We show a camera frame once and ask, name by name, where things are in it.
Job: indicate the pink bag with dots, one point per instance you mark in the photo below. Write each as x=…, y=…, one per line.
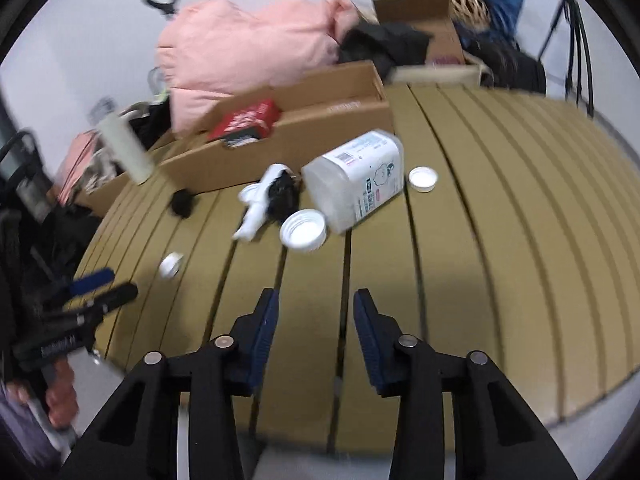
x=75, y=160

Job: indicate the white spray bottle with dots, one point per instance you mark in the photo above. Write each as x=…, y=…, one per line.
x=254, y=210

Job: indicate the long cardboard box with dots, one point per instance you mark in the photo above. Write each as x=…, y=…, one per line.
x=310, y=130

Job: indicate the pink puffer jacket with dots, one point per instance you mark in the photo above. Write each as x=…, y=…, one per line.
x=250, y=45

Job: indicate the open cardboard box red label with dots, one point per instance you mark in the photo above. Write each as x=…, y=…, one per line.
x=425, y=15

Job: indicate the person's left hand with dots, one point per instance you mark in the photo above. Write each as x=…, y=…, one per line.
x=62, y=395

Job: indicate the small white lid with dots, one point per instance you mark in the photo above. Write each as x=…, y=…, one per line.
x=423, y=179

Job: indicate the large white jar lid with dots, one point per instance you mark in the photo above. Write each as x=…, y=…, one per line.
x=302, y=230

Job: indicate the person's left forearm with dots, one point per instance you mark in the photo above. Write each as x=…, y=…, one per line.
x=22, y=435

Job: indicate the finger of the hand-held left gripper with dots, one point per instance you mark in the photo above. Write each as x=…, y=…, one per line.
x=112, y=296
x=92, y=281

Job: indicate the red packet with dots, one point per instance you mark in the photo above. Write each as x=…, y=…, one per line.
x=247, y=117

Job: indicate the wicker ball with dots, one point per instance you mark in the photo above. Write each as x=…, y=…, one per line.
x=469, y=4

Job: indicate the black tripod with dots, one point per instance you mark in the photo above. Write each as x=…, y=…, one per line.
x=575, y=45

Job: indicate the tiny white cap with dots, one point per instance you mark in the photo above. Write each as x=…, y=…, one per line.
x=171, y=264

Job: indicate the white roll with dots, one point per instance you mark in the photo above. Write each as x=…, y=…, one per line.
x=125, y=146

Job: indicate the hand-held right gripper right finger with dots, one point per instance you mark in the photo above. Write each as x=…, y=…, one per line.
x=367, y=342

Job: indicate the black bag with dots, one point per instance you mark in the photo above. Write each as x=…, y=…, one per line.
x=45, y=240

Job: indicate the black flat item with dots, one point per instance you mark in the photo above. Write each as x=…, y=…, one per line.
x=242, y=138

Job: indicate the small black object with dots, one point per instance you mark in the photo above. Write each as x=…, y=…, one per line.
x=183, y=203

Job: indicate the dark clothing pile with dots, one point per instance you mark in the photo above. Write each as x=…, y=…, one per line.
x=515, y=67

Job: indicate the black cloth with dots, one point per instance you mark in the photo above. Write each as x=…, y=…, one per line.
x=382, y=45

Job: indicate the clear plastic jar white label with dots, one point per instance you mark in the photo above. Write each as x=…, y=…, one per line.
x=360, y=180

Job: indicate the black tangled object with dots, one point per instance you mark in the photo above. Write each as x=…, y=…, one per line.
x=283, y=195

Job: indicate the beige flat box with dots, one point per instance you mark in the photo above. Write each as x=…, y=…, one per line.
x=435, y=75

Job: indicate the small cardboard box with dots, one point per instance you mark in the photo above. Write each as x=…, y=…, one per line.
x=107, y=192

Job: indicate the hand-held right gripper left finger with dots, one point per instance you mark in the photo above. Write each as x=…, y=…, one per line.
x=264, y=332

